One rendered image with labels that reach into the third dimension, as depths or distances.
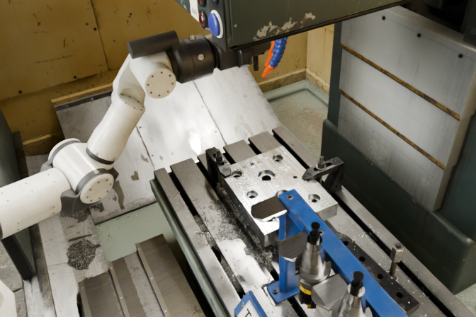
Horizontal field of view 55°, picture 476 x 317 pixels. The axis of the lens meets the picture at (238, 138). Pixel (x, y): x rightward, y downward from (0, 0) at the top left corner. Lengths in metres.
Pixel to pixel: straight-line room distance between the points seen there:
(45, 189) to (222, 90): 1.31
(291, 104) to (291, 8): 1.78
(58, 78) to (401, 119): 1.35
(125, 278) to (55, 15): 1.02
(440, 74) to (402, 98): 0.17
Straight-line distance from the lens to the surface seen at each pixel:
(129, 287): 1.48
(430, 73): 1.24
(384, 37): 1.33
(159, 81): 0.89
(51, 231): 1.81
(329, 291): 0.83
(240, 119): 2.05
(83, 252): 1.71
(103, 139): 0.96
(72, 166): 0.98
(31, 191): 0.96
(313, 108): 2.36
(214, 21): 0.60
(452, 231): 1.45
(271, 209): 0.94
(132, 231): 1.77
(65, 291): 1.62
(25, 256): 1.45
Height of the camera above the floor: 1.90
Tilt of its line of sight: 38 degrees down
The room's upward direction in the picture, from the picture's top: 4 degrees counter-clockwise
